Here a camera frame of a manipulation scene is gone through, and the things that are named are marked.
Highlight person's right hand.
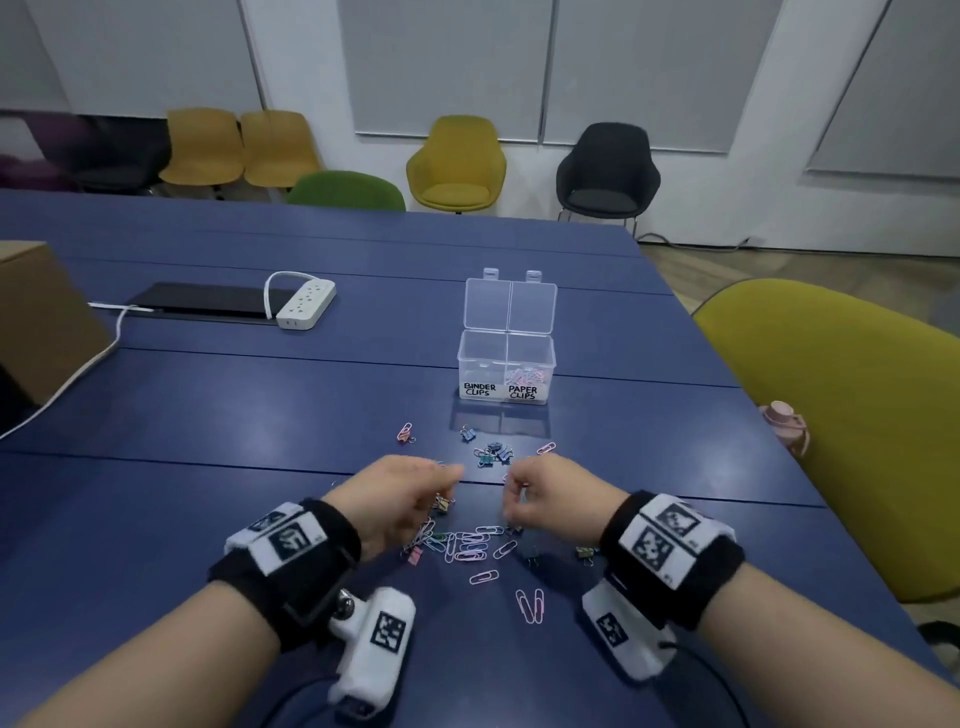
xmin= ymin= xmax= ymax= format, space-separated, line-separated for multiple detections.
xmin=500 ymin=453 xmax=633 ymax=550

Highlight black floor cable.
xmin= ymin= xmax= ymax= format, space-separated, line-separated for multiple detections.
xmin=637 ymin=231 xmax=768 ymax=251

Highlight black armchair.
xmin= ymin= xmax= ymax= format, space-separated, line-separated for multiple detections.
xmin=555 ymin=122 xmax=663 ymax=240

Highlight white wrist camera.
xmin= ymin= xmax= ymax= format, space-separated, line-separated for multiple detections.
xmin=328 ymin=586 xmax=418 ymax=715
xmin=580 ymin=580 xmax=678 ymax=683

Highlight white power strip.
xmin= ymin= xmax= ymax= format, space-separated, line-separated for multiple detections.
xmin=275 ymin=277 xmax=337 ymax=331

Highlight scattered small binder clips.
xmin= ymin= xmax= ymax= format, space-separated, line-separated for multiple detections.
xmin=395 ymin=421 xmax=603 ymax=569

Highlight black right camera cable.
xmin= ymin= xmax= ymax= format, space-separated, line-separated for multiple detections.
xmin=658 ymin=636 xmax=745 ymax=728

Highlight pink water bottle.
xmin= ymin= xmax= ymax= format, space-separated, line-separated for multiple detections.
xmin=758 ymin=399 xmax=813 ymax=459

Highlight person's left forearm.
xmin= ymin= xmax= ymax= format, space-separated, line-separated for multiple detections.
xmin=0 ymin=579 xmax=282 ymax=728

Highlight green chair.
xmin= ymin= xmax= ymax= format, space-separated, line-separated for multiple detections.
xmin=285 ymin=170 xmax=408 ymax=213

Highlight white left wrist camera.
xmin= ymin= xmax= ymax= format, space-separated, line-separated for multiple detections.
xmin=328 ymin=586 xmax=418 ymax=715

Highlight yellow armchair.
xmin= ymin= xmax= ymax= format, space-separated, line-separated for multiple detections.
xmin=405 ymin=114 xmax=508 ymax=217

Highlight grey roller blind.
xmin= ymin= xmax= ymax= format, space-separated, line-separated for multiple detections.
xmin=0 ymin=0 xmax=265 ymax=120
xmin=336 ymin=0 xmax=557 ymax=144
xmin=805 ymin=0 xmax=960 ymax=180
xmin=542 ymin=0 xmax=786 ymax=156

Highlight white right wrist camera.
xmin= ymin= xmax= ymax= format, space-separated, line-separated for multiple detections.
xmin=580 ymin=580 xmax=678 ymax=683

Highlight clear plastic organizer box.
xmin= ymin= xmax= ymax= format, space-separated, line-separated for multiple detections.
xmin=456 ymin=267 xmax=559 ymax=404

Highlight black chair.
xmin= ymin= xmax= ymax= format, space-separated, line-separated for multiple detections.
xmin=66 ymin=114 xmax=174 ymax=196

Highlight yellow plastic chair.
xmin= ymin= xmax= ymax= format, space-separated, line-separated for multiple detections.
xmin=239 ymin=110 xmax=324 ymax=195
xmin=158 ymin=108 xmax=246 ymax=198

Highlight black left wristband with markers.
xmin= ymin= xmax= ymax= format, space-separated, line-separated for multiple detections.
xmin=207 ymin=498 xmax=363 ymax=654

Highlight black right wristband with markers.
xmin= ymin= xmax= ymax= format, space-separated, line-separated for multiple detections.
xmin=599 ymin=490 xmax=747 ymax=633

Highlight olive yellow chair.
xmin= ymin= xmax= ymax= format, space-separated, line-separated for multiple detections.
xmin=693 ymin=278 xmax=960 ymax=606

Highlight brown cardboard box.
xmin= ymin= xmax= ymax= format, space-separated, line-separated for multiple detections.
xmin=0 ymin=240 xmax=114 ymax=406

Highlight person's left hand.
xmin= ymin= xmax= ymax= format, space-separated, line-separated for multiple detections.
xmin=324 ymin=453 xmax=466 ymax=564

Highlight scattered coloured paper clips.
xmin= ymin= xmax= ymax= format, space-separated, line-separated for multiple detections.
xmin=417 ymin=441 xmax=561 ymax=626

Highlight person's right forearm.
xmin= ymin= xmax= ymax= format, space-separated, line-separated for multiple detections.
xmin=693 ymin=558 xmax=960 ymax=728

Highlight black wristband with markers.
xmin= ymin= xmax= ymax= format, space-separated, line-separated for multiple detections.
xmin=599 ymin=490 xmax=747 ymax=633
xmin=207 ymin=498 xmax=363 ymax=654

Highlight white power cable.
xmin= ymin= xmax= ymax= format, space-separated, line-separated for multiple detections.
xmin=0 ymin=270 xmax=303 ymax=441

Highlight dark purple chair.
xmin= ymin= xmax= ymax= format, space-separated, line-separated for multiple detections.
xmin=0 ymin=112 xmax=87 ymax=192

